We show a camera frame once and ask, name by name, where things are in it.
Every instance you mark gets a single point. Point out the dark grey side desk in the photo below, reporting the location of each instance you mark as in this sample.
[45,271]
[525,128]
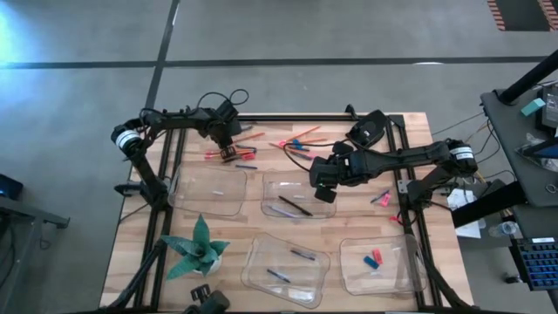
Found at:
[514,144]

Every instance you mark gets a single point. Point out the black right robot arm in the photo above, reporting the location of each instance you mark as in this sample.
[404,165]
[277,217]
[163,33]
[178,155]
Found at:
[405,159]

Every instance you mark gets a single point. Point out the black aluminium table frame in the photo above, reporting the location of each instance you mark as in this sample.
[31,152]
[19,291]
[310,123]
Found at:
[283,118]

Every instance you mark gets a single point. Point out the black hole punch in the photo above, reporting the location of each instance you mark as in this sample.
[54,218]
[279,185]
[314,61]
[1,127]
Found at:
[368,128]

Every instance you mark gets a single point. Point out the black pole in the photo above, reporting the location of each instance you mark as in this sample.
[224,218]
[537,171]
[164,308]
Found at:
[529,77]

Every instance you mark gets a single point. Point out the black handheld device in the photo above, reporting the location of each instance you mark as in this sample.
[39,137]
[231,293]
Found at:
[209,303]

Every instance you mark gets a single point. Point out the dark tablet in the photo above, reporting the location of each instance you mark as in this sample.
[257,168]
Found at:
[545,150]

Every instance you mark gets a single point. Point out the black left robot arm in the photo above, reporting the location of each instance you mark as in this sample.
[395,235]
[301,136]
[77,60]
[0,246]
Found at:
[146,174]

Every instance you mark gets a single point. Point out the black desk beam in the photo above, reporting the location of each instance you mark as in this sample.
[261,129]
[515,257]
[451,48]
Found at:
[488,204]

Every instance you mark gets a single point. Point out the black device blue light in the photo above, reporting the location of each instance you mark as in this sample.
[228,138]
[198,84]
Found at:
[9,187]

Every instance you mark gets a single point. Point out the green artificial plant white pot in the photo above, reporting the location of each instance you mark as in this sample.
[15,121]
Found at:
[198,253]

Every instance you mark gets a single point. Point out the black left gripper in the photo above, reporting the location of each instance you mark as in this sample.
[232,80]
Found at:
[224,124]

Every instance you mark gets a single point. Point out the clear plastic bottle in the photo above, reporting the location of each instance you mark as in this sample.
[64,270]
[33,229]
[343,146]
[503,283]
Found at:
[503,228]

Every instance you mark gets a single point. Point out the blue pen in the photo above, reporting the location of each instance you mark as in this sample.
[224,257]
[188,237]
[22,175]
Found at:
[377,198]
[301,154]

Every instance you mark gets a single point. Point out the backlit black keyboard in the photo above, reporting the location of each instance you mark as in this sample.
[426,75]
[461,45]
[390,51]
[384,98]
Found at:
[538,264]

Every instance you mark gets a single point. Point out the black box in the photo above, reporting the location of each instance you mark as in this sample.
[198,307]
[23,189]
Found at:
[550,107]

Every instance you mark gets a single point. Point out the purple pen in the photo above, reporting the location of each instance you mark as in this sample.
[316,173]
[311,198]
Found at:
[283,212]

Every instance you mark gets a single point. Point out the red eraser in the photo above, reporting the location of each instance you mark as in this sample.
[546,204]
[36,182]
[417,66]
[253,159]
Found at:
[249,156]
[377,256]

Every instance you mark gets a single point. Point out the blue eraser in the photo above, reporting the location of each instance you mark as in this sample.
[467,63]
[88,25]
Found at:
[297,144]
[371,262]

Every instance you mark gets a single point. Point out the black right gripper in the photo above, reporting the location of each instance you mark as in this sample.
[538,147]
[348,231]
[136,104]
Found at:
[331,172]

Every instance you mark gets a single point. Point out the striped floor mat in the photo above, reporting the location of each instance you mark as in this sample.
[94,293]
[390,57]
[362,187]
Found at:
[519,13]

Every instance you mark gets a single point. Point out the clear plastic bin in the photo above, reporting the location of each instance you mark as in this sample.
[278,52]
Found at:
[261,261]
[279,192]
[401,275]
[209,205]

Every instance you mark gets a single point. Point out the long black pen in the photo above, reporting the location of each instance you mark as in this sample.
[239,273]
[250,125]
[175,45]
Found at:
[295,206]

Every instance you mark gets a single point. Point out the teal box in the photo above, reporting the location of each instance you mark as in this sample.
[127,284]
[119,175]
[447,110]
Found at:
[532,107]

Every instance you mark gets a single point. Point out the white paper sheet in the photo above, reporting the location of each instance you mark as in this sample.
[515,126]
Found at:
[457,200]
[468,230]

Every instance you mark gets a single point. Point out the short black pen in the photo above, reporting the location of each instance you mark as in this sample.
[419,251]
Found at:
[233,159]

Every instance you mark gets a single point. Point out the grey side bench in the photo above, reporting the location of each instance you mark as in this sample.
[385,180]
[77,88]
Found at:
[22,213]

